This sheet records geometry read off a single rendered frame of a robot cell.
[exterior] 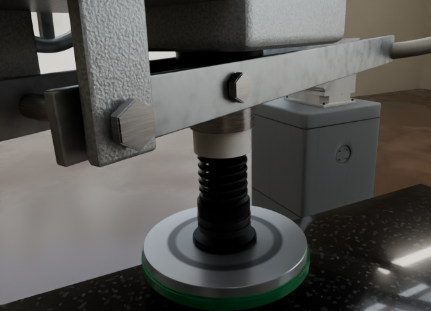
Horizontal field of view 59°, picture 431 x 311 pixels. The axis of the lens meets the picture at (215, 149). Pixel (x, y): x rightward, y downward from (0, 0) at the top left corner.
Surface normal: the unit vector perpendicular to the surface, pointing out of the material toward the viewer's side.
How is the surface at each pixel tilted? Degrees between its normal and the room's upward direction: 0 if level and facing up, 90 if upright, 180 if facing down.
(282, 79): 90
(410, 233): 0
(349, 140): 90
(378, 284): 0
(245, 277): 0
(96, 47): 90
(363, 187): 90
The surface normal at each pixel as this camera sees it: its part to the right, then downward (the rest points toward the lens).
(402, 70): 0.44, 0.24
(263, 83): 0.76, 0.16
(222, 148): -0.01, 0.29
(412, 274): -0.04, -0.96
